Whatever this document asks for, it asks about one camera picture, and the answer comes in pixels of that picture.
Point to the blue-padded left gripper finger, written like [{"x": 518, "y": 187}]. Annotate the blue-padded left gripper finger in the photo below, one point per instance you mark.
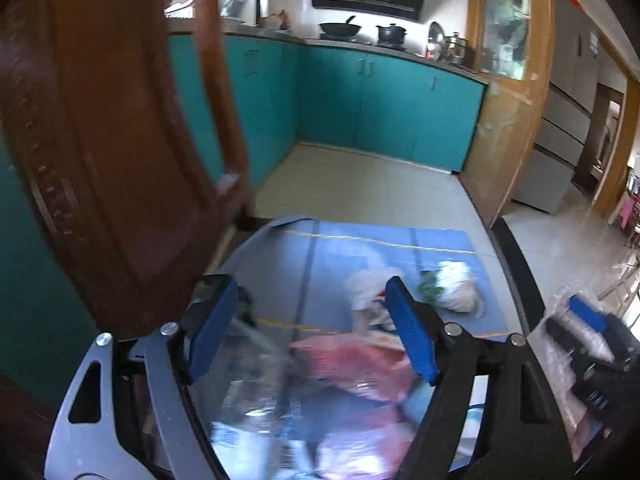
[{"x": 210, "y": 313}]

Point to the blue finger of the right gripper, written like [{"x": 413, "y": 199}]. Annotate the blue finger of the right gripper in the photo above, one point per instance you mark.
[{"x": 587, "y": 309}]

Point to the glass sliding door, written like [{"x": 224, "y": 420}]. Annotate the glass sliding door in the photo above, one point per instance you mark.
[{"x": 509, "y": 119}]

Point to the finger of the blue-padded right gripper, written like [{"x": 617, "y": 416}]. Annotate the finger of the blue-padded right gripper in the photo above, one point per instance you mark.
[{"x": 418, "y": 327}]

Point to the green vegetable leaves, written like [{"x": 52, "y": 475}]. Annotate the green vegetable leaves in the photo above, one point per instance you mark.
[{"x": 429, "y": 288}]

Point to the pink plastic bag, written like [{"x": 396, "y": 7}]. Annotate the pink plastic bag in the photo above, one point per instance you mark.
[{"x": 356, "y": 438}]

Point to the red snack wrapper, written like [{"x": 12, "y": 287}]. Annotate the red snack wrapper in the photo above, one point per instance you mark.
[{"x": 357, "y": 365}]

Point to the teal lower kitchen cabinets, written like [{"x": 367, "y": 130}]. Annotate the teal lower kitchen cabinets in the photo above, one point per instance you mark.
[{"x": 285, "y": 92}]

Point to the clear trash bag liner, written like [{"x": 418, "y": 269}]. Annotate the clear trash bag liner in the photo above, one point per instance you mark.
[{"x": 581, "y": 428}]

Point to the steel stock pot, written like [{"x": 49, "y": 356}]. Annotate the steel stock pot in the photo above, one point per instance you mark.
[{"x": 454, "y": 49}]

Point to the steel pot lid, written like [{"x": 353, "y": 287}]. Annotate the steel pot lid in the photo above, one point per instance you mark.
[{"x": 435, "y": 42}]

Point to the brown wooden chair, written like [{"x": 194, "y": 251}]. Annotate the brown wooden chair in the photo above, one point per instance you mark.
[{"x": 95, "y": 126}]

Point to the white dish rack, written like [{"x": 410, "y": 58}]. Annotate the white dish rack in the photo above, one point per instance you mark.
[{"x": 242, "y": 11}]

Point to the white crumpled plastic bag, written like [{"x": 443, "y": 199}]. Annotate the white crumpled plastic bag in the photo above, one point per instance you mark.
[{"x": 458, "y": 290}]

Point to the silver refrigerator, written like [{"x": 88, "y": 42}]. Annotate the silver refrigerator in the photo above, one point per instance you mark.
[{"x": 565, "y": 124}]

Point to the black cooking pot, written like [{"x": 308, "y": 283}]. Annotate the black cooking pot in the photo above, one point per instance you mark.
[{"x": 391, "y": 35}]

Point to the black wok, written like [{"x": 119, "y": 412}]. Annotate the black wok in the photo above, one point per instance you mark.
[{"x": 345, "y": 30}]

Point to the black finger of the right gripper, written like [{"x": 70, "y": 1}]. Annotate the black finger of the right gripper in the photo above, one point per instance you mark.
[{"x": 576, "y": 350}]

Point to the blue table cloth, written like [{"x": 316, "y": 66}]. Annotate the blue table cloth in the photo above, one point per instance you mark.
[{"x": 300, "y": 278}]

